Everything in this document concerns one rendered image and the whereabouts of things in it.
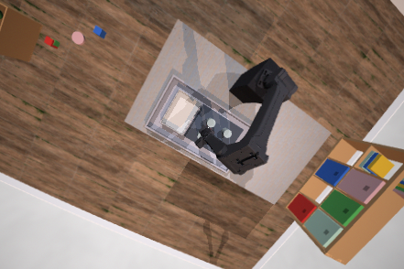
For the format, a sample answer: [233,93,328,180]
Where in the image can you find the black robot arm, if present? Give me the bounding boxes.
[195,68,298,175]

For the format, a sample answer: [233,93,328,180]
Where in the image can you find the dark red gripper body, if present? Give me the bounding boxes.
[199,125,215,135]

